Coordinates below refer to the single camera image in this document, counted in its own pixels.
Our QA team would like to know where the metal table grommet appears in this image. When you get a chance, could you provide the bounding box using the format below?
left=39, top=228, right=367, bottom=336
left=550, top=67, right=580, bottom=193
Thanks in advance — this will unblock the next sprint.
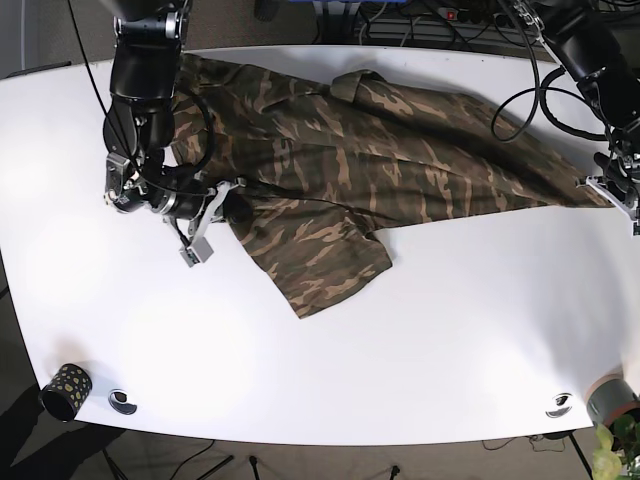
left=545, top=392, right=574, bottom=419
left=108, top=389, right=138, bottom=415

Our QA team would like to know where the black floral cup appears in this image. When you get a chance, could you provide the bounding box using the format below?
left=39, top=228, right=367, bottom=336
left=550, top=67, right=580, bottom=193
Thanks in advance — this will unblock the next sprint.
left=39, top=363, right=93, bottom=422

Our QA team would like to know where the left metal table grommet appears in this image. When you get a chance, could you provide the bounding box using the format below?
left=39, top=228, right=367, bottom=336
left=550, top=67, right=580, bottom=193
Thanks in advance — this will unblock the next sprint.
left=108, top=389, right=138, bottom=415

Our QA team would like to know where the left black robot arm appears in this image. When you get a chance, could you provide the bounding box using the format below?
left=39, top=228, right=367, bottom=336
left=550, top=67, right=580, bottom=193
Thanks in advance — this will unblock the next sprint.
left=529, top=1, right=639, bottom=236

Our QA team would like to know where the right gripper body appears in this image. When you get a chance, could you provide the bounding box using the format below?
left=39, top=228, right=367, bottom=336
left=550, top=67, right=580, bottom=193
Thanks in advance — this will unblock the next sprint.
left=162, top=178, right=247, bottom=268

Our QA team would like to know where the right metal table grommet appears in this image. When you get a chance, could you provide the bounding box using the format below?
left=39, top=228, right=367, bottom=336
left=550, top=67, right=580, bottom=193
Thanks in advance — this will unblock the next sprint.
left=545, top=392, right=574, bottom=419

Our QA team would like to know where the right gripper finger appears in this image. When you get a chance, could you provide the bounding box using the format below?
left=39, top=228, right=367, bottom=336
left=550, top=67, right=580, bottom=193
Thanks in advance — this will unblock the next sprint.
left=224, top=194, right=254, bottom=229

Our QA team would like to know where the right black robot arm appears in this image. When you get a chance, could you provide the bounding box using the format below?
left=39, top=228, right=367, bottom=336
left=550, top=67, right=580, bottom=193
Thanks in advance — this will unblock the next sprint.
left=103, top=1, right=246, bottom=267

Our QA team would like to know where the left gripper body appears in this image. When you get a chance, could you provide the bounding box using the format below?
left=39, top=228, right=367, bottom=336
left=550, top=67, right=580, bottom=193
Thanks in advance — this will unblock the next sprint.
left=578, top=156, right=639, bottom=236

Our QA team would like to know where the camouflage T-shirt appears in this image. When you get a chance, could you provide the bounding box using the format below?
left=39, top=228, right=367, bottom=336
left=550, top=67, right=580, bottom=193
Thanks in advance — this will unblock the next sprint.
left=171, top=54, right=606, bottom=318

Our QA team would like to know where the grey plant pot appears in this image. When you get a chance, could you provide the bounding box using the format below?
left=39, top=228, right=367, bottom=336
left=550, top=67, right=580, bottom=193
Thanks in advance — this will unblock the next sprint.
left=585, top=374, right=639, bottom=427

